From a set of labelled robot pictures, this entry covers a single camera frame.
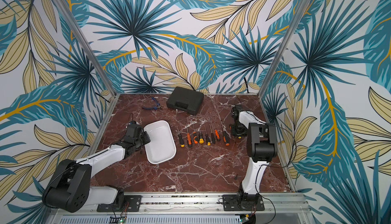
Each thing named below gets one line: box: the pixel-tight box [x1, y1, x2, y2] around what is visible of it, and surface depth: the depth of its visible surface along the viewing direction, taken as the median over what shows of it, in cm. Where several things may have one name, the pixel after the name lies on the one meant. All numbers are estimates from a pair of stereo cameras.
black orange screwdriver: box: [220, 120, 231, 147], surface depth 96 cm
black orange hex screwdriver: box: [212, 122, 221, 142], surface depth 97 cm
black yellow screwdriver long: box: [198, 127, 205, 145], surface depth 95 cm
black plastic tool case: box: [166, 86, 205, 116], surface depth 115 cm
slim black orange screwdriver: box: [185, 122, 193, 149], surface depth 94 cm
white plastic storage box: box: [143, 119, 177, 165], surface depth 92 cm
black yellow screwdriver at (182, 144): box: [178, 129, 185, 148], surface depth 96 cm
